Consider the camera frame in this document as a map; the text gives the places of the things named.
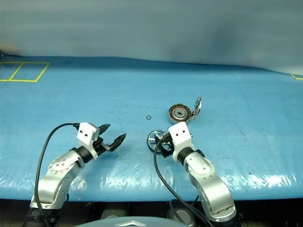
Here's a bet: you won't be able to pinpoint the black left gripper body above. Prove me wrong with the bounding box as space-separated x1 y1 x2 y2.
93 136 112 157

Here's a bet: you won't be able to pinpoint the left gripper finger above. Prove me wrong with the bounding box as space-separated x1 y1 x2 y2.
109 133 127 152
98 123 111 136

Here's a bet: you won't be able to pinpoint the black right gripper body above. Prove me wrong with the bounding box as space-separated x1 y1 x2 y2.
165 138 175 154

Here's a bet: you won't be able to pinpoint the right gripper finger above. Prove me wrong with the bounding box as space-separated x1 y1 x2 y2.
160 146 173 158
155 133 171 142

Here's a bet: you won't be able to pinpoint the silver motor stator copper windings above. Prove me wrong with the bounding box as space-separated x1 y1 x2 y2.
169 103 191 124

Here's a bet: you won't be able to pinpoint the silver slotted rotor disc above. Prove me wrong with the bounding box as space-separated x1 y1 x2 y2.
191 95 204 121

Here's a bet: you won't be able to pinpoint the dark rounded shape grey disc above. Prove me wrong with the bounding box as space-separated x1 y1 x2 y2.
101 202 129 220
166 200 196 227

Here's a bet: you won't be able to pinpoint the grey robot chest shell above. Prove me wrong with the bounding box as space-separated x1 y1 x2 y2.
80 216 176 227

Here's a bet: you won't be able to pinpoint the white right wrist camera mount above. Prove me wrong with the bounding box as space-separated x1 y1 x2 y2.
168 122 193 164

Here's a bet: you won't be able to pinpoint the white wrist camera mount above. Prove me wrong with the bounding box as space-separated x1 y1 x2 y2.
77 122 99 159
168 122 193 164

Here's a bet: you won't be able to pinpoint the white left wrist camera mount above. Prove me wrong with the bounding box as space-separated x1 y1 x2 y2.
77 122 99 159

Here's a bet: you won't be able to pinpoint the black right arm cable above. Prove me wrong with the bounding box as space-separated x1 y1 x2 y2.
153 138 214 227

